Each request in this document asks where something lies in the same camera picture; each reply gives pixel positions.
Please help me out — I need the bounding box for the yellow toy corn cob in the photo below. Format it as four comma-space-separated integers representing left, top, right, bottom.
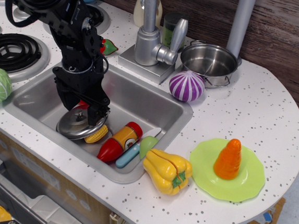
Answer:
84, 124, 108, 144

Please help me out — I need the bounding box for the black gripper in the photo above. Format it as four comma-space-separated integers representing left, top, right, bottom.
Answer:
47, 62, 115, 128

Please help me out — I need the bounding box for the front left stove burner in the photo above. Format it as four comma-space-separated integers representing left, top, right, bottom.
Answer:
0, 33, 50, 83

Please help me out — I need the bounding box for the rear right stove burner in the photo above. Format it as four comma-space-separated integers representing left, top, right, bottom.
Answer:
87, 4, 111, 35

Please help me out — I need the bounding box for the grey vertical post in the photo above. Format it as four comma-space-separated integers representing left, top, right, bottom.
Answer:
226, 0, 256, 58

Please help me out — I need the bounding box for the red toy apple slice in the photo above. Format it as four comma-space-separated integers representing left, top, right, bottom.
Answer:
78, 100, 89, 109

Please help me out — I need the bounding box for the yellow toy bell pepper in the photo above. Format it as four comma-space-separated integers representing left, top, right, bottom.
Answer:
143, 148, 193, 196

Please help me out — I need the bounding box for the red orange toy bottle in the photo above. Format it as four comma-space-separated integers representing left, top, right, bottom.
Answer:
97, 122, 143, 163

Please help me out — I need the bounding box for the metal sink basin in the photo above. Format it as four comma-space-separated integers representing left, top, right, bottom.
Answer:
3, 66, 193, 184

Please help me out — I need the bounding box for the light green plate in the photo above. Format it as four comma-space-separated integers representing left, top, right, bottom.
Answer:
189, 138, 265, 202

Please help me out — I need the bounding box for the cream toy bottle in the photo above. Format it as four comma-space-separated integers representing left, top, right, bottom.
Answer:
133, 0, 163, 28

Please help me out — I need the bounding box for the green toy lime half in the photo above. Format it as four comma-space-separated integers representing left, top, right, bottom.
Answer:
139, 136, 159, 160

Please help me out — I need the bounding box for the green spice jar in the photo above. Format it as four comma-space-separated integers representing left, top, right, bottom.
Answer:
162, 11, 188, 47

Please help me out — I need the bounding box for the purple striped toy onion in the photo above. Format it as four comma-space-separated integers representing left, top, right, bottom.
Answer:
169, 71, 205, 102

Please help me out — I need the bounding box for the stainless steel pot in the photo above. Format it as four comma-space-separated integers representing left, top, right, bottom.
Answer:
180, 40, 239, 88

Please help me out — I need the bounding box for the blue handled toy knife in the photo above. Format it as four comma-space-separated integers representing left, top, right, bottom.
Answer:
115, 127, 162, 168

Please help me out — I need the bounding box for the silver toy faucet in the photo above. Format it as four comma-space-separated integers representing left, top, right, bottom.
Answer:
118, 0, 188, 84

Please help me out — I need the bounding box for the metal pot lid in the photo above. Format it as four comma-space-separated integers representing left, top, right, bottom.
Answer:
56, 105, 107, 140

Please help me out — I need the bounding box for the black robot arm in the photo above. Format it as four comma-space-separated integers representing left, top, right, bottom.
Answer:
5, 0, 110, 125

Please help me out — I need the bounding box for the oven door handle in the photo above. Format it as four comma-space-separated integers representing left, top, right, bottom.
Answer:
0, 159, 46, 224

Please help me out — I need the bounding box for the orange toy carrot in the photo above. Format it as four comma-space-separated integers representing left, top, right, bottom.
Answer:
213, 139, 242, 180

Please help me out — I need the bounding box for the red toy chili pepper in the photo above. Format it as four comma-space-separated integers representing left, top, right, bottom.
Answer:
100, 39, 118, 55

